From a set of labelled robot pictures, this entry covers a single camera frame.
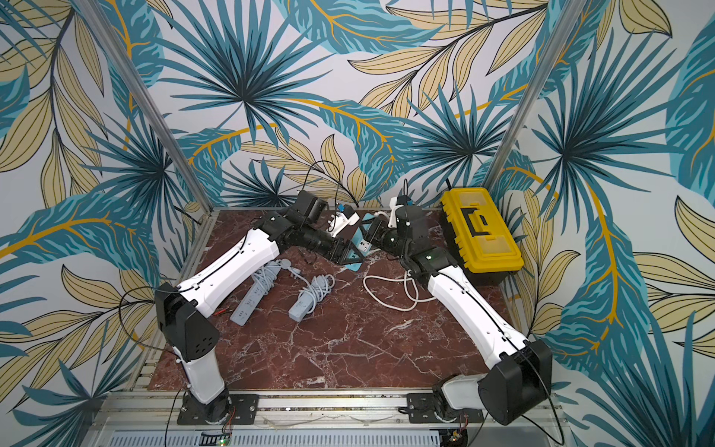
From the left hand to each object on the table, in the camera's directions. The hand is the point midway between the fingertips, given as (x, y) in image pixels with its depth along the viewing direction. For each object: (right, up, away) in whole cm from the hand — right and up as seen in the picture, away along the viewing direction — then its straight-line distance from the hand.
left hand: (355, 260), depth 73 cm
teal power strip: (+2, +4, 0) cm, 4 cm away
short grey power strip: (-16, -15, +14) cm, 26 cm away
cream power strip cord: (+17, -8, +24) cm, 31 cm away
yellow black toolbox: (+41, +4, +15) cm, 43 cm away
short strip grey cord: (-12, -10, +17) cm, 22 cm away
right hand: (+2, +9, +2) cm, 10 cm away
